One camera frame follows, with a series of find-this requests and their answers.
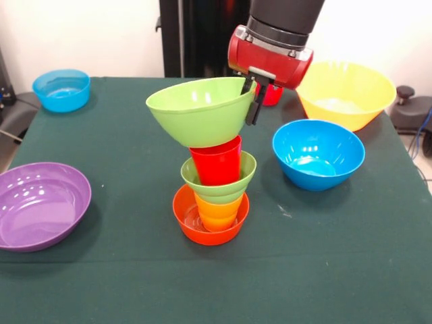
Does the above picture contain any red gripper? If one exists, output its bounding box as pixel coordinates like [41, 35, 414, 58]
[227, 24, 315, 127]

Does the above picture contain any large green plastic bowl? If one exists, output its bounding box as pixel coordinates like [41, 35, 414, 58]
[145, 77, 257, 149]

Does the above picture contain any red plastic cup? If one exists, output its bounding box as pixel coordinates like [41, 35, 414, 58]
[188, 134, 243, 186]

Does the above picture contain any small green ribbed bowl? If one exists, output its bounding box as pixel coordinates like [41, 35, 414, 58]
[180, 151, 257, 206]

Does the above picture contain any orange plastic cup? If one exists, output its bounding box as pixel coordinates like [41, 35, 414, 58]
[194, 192, 244, 233]

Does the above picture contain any orange plastic bowl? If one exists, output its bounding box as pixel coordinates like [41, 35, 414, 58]
[171, 184, 250, 246]

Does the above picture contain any small blue plastic bowl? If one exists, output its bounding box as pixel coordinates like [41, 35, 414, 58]
[32, 69, 91, 113]

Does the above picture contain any purple plastic bowl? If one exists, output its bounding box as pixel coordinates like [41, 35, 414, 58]
[0, 161, 92, 253]

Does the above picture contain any pink plastic cup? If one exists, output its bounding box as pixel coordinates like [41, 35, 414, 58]
[255, 82, 284, 107]

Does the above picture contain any large blue plastic bowl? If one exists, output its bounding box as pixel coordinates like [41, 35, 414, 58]
[271, 119, 367, 192]

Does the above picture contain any yellow plastic bowl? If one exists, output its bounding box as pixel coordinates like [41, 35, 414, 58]
[296, 61, 398, 132]

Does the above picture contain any grey base with black knob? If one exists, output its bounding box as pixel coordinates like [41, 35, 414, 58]
[391, 85, 432, 136]

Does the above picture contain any dark green tablecloth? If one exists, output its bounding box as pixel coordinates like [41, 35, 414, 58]
[0, 76, 432, 324]

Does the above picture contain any grey machine base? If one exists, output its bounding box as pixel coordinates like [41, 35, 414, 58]
[0, 90, 43, 142]

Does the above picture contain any black equipment rack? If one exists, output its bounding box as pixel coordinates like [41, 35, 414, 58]
[0, 47, 18, 114]

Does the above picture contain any blue cable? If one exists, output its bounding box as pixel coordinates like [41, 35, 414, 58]
[408, 107, 432, 160]

